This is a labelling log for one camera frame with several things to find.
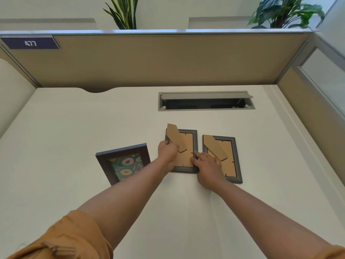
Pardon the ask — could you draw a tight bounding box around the person's left hand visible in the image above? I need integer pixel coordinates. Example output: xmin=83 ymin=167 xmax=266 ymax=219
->
xmin=157 ymin=140 xmax=180 ymax=174

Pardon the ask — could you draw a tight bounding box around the person's right hand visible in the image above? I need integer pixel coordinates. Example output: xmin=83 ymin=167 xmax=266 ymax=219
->
xmin=191 ymin=151 xmax=229 ymax=191

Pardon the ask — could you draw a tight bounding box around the grey picture frame cardboard back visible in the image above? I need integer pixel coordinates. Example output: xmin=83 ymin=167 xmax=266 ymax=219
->
xmin=165 ymin=123 xmax=199 ymax=174
xmin=202 ymin=134 xmax=243 ymax=184

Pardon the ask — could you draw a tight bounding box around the person's right forearm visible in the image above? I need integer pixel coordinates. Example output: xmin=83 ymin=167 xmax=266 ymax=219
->
xmin=212 ymin=178 xmax=339 ymax=259

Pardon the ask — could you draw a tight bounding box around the person's left forearm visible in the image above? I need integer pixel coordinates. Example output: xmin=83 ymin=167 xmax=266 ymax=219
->
xmin=77 ymin=160 xmax=173 ymax=251

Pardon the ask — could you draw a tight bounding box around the beige desk partition panel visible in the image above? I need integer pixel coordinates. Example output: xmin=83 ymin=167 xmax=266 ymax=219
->
xmin=0 ymin=29 xmax=319 ymax=88

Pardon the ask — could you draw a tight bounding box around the person's orange left sleeve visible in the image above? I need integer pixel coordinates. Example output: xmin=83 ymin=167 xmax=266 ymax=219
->
xmin=5 ymin=210 xmax=114 ymax=259

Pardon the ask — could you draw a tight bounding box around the person's orange sleeve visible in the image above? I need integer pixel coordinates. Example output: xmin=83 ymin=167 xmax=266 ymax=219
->
xmin=310 ymin=244 xmax=345 ymax=259
xmin=5 ymin=210 xmax=114 ymax=259

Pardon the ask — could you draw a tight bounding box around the snake plant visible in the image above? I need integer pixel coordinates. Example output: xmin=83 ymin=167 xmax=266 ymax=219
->
xmin=102 ymin=0 xmax=139 ymax=30

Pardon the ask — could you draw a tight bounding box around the beige side partition with glass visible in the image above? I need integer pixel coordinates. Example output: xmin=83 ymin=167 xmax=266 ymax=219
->
xmin=276 ymin=32 xmax=345 ymax=138

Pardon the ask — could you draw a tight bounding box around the person's orange right sleeve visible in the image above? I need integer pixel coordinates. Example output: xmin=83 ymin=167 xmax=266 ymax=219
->
xmin=310 ymin=244 xmax=345 ymax=259

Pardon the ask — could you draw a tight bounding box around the white side divider panel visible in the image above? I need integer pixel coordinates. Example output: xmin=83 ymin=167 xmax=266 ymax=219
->
xmin=0 ymin=58 xmax=37 ymax=138

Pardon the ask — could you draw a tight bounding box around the peace lily plant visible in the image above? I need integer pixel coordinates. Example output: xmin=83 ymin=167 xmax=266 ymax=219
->
xmin=246 ymin=0 xmax=326 ymax=29

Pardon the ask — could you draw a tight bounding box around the dark blue number label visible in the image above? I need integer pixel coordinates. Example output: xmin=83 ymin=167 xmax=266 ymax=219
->
xmin=0 ymin=35 xmax=61 ymax=50

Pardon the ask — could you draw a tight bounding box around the dark frame with doughnut picture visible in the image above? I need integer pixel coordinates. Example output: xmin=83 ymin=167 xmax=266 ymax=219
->
xmin=95 ymin=143 xmax=151 ymax=186

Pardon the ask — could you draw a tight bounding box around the grey desk cable tray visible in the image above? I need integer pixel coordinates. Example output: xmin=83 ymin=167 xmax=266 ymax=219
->
xmin=158 ymin=91 xmax=256 ymax=112

